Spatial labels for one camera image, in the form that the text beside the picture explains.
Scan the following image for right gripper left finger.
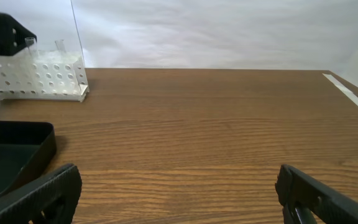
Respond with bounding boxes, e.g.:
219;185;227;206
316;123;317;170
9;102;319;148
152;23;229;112
0;163;83;224

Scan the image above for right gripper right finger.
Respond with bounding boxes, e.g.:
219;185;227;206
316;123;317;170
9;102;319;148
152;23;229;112
274;164;358;224

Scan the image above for black tray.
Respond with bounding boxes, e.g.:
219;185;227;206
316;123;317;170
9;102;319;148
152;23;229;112
0;120;58;205

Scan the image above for white test tube rack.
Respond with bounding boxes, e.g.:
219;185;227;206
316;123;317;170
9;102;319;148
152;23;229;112
0;49;90;103

